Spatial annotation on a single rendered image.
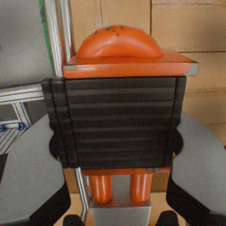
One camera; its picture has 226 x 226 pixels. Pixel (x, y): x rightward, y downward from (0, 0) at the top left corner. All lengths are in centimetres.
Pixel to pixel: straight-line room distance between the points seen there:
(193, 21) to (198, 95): 36
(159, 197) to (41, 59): 126
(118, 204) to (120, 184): 3
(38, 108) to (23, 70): 35
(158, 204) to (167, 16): 68
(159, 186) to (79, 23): 66
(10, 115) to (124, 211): 136
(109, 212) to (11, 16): 142
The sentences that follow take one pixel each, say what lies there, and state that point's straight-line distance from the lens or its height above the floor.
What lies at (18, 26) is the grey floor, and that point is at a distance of 147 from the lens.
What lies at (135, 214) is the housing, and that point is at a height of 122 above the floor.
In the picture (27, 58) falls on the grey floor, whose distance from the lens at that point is 148.
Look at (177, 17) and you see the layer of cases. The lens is 82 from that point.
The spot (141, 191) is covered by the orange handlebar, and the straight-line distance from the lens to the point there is 18.
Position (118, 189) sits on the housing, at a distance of 20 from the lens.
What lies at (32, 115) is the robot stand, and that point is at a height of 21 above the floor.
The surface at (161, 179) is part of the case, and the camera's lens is 46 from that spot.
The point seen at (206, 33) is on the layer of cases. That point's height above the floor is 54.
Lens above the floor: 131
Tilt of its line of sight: 61 degrees down
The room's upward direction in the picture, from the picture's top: 178 degrees clockwise
